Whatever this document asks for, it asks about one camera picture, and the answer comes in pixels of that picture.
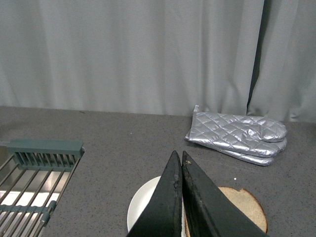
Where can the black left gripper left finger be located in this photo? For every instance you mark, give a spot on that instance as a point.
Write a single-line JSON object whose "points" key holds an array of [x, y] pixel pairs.
{"points": [[162, 217]]}

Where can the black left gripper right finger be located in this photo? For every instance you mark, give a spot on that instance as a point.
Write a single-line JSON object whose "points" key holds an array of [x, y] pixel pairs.
{"points": [[207, 207]]}

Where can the brown bread slice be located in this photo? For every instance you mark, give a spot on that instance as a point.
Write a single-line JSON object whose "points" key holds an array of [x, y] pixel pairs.
{"points": [[249, 207]]}

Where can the white round plate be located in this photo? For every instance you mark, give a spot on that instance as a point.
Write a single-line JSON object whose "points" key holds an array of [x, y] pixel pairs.
{"points": [[140, 200]]}

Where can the upper silver oven mitt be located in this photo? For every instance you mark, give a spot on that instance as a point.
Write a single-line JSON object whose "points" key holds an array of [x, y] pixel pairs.
{"points": [[217, 126]]}

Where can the green metal dish rack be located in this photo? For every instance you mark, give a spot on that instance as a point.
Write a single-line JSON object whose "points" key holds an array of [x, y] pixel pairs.
{"points": [[34, 174]]}

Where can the right grey curtain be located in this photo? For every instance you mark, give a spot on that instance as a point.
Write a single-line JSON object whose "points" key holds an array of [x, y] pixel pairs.
{"points": [[283, 83]]}

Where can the grey curtain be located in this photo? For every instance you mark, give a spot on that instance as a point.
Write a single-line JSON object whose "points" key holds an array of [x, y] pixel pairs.
{"points": [[283, 83], [136, 56]]}

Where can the left grey curtain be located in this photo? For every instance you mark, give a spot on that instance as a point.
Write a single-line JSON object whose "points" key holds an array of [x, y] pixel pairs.
{"points": [[136, 56]]}

